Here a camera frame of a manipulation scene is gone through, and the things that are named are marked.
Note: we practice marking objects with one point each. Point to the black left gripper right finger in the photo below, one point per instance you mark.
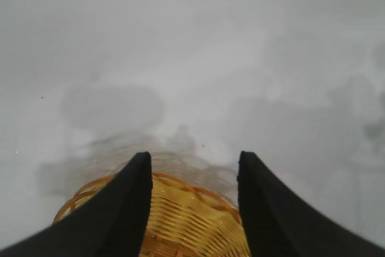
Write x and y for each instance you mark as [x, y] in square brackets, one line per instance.
[270, 224]

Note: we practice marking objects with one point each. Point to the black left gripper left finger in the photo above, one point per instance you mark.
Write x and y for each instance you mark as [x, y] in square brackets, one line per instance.
[114, 215]

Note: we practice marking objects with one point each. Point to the yellow woven wicker basket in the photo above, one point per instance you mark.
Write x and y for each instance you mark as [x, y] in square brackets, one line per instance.
[186, 224]

